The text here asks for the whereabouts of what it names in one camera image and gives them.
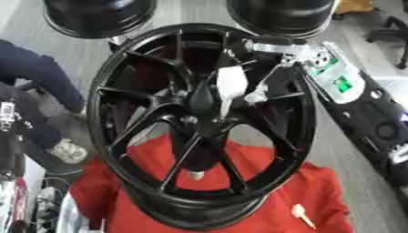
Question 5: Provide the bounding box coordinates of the black spoked wheel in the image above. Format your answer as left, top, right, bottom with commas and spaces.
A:
86, 23, 319, 232

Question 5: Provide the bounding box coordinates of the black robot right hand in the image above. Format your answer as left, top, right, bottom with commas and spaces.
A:
186, 34, 316, 118

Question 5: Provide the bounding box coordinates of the black round wheel rim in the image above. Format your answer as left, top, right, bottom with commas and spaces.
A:
41, 0, 159, 40
226, 0, 340, 39

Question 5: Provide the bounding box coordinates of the tan cardboard box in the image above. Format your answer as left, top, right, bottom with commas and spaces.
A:
334, 0, 376, 15

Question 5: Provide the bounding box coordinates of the person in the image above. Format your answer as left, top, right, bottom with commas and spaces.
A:
0, 38, 91, 165

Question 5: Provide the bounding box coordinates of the black office chair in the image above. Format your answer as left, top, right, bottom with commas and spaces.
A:
364, 15, 408, 70

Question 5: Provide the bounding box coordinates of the white pin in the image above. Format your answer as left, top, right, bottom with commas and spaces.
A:
215, 66, 250, 118
290, 203, 319, 230
185, 170, 208, 182

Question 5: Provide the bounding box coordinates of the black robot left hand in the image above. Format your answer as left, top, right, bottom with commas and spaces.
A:
0, 86, 29, 180

